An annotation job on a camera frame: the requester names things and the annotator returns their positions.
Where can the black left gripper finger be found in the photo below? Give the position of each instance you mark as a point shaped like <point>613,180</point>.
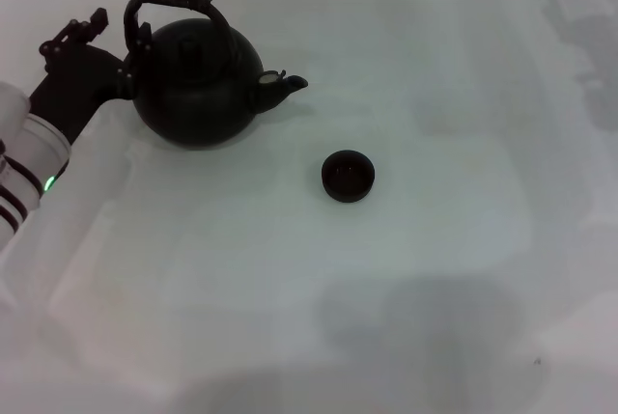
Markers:
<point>137,57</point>
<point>75,32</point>

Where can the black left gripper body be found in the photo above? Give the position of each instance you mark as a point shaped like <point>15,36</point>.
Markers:
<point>79,83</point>

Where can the small black teacup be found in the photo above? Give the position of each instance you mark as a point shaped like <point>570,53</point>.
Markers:
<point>347,180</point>

